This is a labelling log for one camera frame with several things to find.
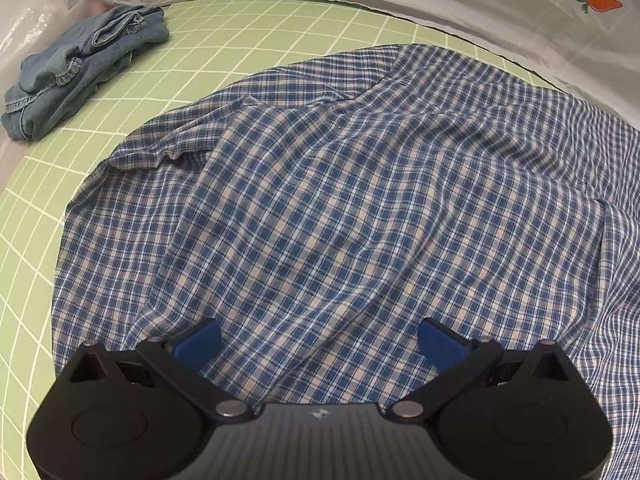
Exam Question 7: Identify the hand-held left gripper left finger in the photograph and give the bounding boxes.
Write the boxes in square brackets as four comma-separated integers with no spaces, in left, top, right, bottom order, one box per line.
[60,317,256,421]

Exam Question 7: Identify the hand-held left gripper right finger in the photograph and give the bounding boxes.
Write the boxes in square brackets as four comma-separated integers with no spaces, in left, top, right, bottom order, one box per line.
[385,317,583,421]

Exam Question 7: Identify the blue plaid shirt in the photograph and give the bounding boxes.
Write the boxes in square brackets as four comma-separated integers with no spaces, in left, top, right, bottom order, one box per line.
[51,44,640,480]

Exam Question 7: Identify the blue denim jeans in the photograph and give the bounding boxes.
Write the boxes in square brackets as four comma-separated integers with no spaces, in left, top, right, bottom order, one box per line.
[1,4,170,141]

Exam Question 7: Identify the clear plastic sheet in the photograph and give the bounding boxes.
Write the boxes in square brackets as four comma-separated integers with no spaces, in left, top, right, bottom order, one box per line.
[0,0,96,91]

